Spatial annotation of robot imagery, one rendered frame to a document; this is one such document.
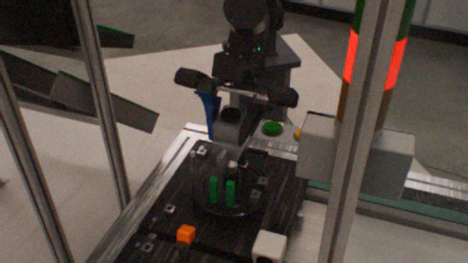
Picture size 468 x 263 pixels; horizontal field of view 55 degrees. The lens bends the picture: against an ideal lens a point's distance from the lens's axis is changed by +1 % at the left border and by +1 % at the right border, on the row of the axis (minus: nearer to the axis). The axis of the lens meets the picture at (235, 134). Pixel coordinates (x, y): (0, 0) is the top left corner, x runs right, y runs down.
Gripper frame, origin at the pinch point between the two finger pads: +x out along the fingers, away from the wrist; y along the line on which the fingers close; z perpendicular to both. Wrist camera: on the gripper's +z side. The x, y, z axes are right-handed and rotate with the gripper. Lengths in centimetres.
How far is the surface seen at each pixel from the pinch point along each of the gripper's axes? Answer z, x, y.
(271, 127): -26.9, -0.2, 1.5
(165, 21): -276, -66, -149
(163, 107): -45, 1, -32
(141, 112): -10.9, 2.1, -20.4
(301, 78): -66, -16, 0
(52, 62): -205, -11, -193
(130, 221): -3.3, 20.3, -14.6
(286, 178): -16.0, 8.4, 8.4
